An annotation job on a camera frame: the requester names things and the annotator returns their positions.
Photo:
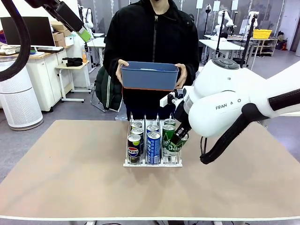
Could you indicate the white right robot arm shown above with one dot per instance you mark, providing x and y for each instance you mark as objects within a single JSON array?
[{"x": 211, "y": 93}]

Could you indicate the red fire extinguisher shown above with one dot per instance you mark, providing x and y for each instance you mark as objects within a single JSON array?
[{"x": 284, "y": 45}]

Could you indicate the white cylindrical air purifier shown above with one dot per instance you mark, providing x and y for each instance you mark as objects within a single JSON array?
[{"x": 18, "y": 105}]

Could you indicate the white lab table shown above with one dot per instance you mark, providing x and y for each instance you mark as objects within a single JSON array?
[
  {"x": 97, "y": 44},
  {"x": 222, "y": 44}
]

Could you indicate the person's left hand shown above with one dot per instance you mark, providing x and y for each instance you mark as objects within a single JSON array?
[{"x": 182, "y": 75}]

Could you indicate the blue Pocari Sweat can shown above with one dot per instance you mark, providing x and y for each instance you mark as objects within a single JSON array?
[
  {"x": 153, "y": 150},
  {"x": 152, "y": 128}
]

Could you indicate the person in black jacket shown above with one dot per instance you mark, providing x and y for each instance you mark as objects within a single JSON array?
[{"x": 140, "y": 35}]

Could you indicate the small white box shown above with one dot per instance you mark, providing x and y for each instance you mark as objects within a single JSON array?
[{"x": 69, "y": 41}]

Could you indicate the dark green striped jacket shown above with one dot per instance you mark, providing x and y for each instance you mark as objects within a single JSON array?
[{"x": 105, "y": 91}]

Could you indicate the brown cardboard box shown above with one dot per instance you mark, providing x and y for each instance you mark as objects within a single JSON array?
[
  {"x": 56, "y": 24},
  {"x": 66, "y": 33},
  {"x": 60, "y": 43},
  {"x": 58, "y": 37}
]

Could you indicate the small white rolling table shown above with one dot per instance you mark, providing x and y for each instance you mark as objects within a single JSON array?
[{"x": 61, "y": 82}]

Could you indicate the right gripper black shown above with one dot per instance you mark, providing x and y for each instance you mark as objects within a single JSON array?
[{"x": 182, "y": 117}]

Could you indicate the green Chilsung cider can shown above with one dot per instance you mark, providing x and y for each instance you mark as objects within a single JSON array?
[
  {"x": 167, "y": 140},
  {"x": 175, "y": 151},
  {"x": 170, "y": 121}
]

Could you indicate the blue plastic bin orange base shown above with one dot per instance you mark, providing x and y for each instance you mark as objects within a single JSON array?
[{"x": 150, "y": 79}]

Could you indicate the metal chair frame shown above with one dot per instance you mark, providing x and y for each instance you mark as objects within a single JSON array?
[{"x": 98, "y": 107}]

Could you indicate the black folded clothing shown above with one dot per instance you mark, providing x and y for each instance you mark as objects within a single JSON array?
[{"x": 72, "y": 62}]

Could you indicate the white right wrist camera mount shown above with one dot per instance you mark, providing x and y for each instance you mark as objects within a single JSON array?
[{"x": 165, "y": 101}]

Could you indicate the person's right forearm black sleeve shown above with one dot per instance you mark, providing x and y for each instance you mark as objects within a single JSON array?
[{"x": 110, "y": 68}]

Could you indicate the person's left forearm black sleeve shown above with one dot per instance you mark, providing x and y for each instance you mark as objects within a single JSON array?
[{"x": 192, "y": 72}]

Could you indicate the green and blue bowl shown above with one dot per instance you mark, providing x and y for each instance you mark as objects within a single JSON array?
[{"x": 34, "y": 51}]

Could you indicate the person's right hand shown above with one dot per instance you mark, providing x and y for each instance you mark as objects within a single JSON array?
[{"x": 118, "y": 70}]

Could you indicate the black keyboard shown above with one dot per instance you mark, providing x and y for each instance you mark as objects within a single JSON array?
[{"x": 50, "y": 49}]

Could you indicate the white cabinet wooden top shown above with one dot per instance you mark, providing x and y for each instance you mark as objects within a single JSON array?
[{"x": 39, "y": 77}]

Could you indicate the orange drink bottle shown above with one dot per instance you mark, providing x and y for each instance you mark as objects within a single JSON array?
[{"x": 84, "y": 57}]

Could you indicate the black camera stand pole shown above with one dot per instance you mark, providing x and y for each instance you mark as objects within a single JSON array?
[
  {"x": 247, "y": 47},
  {"x": 219, "y": 42}
]

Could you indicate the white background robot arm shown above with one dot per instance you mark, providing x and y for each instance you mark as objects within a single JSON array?
[
  {"x": 252, "y": 15},
  {"x": 220, "y": 25},
  {"x": 89, "y": 18}
]

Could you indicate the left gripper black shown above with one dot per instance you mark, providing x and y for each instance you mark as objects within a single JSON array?
[{"x": 44, "y": 2}]

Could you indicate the back left silver can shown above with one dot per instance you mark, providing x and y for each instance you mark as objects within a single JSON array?
[{"x": 136, "y": 124}]

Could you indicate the white shelf rack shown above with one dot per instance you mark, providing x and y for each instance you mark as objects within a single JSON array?
[{"x": 264, "y": 39}]

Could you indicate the black Pepsi can lime accent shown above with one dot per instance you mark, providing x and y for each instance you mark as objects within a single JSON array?
[{"x": 133, "y": 152}]

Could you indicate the black computer monitor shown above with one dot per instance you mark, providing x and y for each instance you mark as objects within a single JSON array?
[{"x": 39, "y": 32}]

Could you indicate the yellow plastic crate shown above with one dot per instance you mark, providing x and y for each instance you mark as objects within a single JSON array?
[{"x": 263, "y": 34}]

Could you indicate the black Pepsi can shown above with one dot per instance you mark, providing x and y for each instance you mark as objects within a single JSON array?
[{"x": 137, "y": 131}]

